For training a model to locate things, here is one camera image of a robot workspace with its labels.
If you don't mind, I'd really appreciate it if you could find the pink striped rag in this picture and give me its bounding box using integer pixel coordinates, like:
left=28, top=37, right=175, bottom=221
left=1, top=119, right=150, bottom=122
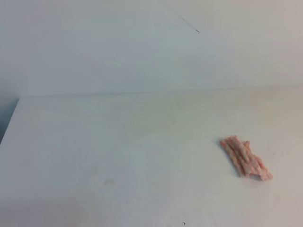
left=219, top=136, right=273, bottom=181

